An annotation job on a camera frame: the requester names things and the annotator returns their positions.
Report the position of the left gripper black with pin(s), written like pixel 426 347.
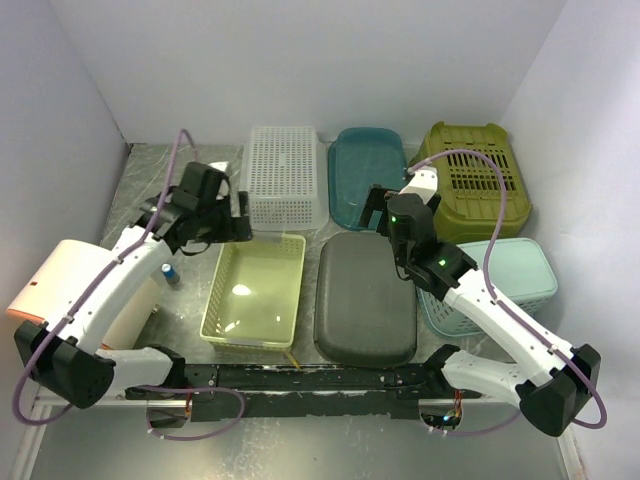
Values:
pixel 238 229

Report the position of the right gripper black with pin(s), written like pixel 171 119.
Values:
pixel 376 201

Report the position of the white perforated basket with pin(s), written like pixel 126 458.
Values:
pixel 284 170

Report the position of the teal transparent plastic tub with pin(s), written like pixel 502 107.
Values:
pixel 359 158

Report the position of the olive green plastic basket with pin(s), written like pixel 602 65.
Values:
pixel 469 189

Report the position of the pale yellow perforated basket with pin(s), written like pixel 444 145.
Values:
pixel 255 292

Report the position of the grey plastic tub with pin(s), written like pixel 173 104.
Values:
pixel 365 316

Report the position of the light blue perforated basket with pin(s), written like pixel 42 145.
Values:
pixel 518 267

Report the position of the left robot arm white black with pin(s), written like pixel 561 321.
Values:
pixel 96 300

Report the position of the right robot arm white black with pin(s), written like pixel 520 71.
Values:
pixel 548 379

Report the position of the blue white small object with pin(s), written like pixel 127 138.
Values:
pixel 170 274

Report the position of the small wooden stick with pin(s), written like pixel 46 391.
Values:
pixel 293 360

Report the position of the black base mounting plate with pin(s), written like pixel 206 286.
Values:
pixel 323 390

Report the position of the cream cylindrical appliance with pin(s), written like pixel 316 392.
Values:
pixel 63 277

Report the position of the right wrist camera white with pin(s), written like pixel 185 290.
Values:
pixel 424 183

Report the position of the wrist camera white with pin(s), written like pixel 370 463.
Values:
pixel 222 169
pixel 424 183

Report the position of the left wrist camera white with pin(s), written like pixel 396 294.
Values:
pixel 222 169

